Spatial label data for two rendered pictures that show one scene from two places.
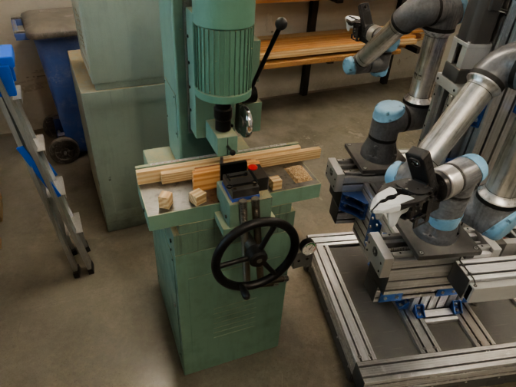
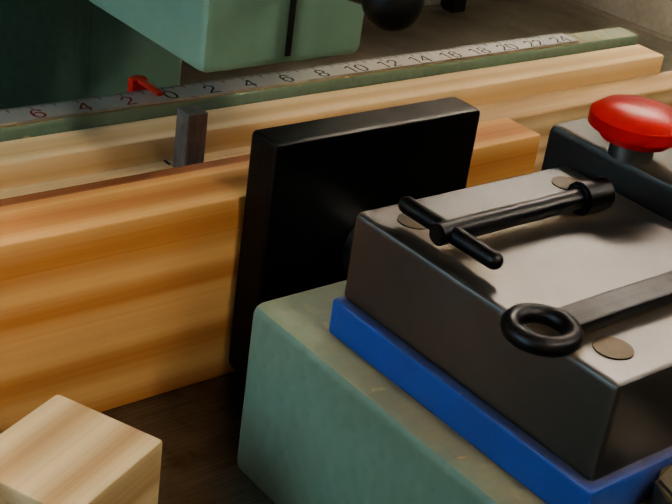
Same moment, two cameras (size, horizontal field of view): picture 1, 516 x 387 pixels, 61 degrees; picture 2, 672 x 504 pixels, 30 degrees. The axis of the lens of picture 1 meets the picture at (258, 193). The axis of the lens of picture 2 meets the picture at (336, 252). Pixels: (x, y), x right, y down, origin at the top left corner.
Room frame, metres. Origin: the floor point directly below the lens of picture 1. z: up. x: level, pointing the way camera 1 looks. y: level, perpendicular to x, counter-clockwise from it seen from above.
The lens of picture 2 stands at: (0.83, 0.21, 1.15)
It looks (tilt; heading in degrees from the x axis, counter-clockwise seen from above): 27 degrees down; 342
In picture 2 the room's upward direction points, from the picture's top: 8 degrees clockwise
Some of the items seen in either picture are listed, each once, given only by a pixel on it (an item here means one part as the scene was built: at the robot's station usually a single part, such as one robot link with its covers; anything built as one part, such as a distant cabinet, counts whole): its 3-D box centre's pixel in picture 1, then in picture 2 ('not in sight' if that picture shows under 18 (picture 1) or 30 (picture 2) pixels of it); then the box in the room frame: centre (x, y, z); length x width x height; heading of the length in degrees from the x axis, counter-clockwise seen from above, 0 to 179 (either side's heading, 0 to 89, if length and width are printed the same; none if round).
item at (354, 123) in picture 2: (236, 179); (409, 273); (1.18, 0.07, 0.95); 0.09 x 0.07 x 0.09; 114
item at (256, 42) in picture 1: (245, 57); not in sight; (1.55, 0.08, 1.23); 0.09 x 0.08 x 0.15; 24
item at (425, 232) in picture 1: (438, 219); not in sight; (1.14, -0.60, 0.87); 0.15 x 0.15 x 0.10
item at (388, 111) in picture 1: (388, 119); not in sight; (1.63, -0.51, 0.98); 0.13 x 0.12 x 0.14; 116
